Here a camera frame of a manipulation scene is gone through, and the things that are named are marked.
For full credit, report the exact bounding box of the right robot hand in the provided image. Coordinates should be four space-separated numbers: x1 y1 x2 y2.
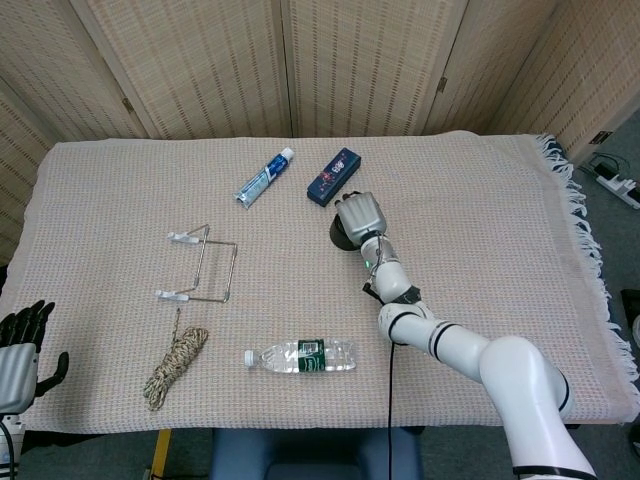
333 190 389 247

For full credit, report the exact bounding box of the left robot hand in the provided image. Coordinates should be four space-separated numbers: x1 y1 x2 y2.
0 300 70 414

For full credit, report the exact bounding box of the black teapot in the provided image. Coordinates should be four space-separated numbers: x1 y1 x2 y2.
328 215 362 252

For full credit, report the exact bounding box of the dark blue rectangular box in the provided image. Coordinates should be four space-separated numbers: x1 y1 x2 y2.
306 147 363 207

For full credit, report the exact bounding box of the blue white toothpaste tube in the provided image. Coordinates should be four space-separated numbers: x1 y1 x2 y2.
233 146 296 212

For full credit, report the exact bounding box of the clear plastic water bottle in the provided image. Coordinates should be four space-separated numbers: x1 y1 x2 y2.
243 338 358 375

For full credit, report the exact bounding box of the beige woven tablecloth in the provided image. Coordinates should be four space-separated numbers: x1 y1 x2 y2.
0 129 640 435

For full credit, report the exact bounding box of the woven folding screen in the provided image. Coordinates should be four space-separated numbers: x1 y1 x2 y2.
0 0 640 266

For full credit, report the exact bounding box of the blue chair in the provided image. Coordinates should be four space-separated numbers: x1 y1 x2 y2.
208 427 424 480

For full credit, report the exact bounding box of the white power strip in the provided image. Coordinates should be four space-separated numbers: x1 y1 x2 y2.
592 167 640 210

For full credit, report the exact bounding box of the coiled braided rope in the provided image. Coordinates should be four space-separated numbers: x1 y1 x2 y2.
143 309 210 412

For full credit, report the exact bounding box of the metal wire display stand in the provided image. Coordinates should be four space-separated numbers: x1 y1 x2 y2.
154 223 239 304

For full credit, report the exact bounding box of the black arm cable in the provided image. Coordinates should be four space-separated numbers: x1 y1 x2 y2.
386 342 396 480

